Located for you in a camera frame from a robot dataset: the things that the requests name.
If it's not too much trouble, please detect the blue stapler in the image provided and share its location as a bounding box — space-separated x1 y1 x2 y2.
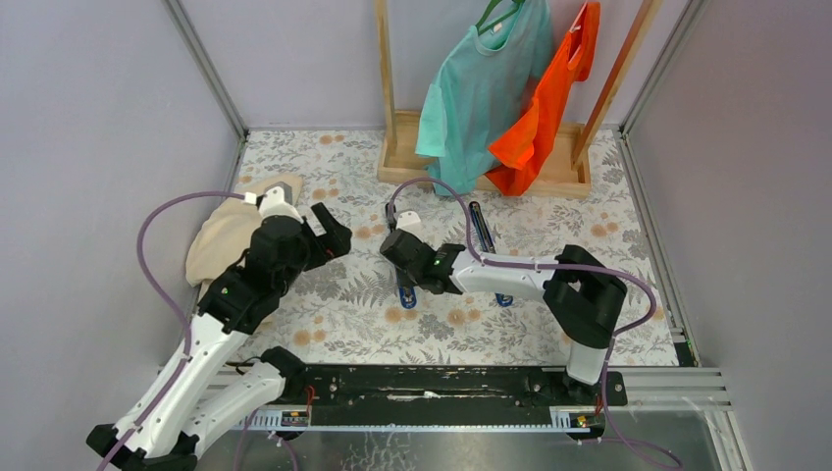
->
468 201 513 307
385 201 419 310

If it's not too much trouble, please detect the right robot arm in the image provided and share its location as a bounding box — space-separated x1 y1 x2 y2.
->
380 230 627 404

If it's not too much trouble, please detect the green hanger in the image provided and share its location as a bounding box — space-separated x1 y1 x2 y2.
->
475 0 525 34

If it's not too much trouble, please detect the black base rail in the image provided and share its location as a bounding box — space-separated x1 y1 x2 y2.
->
271 364 628 428

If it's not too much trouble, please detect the beige cloth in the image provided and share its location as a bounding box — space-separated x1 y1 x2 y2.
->
184 173 305 290

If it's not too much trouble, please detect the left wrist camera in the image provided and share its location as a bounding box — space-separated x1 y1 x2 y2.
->
243 184 303 222

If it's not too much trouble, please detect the teal t-shirt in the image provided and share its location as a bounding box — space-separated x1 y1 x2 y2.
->
414 1 555 196

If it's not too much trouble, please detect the wooden clothes rack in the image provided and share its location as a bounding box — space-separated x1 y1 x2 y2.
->
374 0 663 199

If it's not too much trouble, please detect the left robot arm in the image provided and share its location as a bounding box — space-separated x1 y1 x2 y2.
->
86 201 352 470

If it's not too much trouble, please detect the floral table mat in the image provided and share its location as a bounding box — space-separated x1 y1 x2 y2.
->
234 131 656 365

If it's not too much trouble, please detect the orange t-shirt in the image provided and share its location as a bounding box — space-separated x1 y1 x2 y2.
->
486 2 601 196

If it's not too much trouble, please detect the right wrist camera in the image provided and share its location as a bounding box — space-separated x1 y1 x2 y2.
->
395 211 422 234

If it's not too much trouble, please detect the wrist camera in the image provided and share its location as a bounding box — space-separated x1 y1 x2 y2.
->
395 211 422 234
243 184 303 222

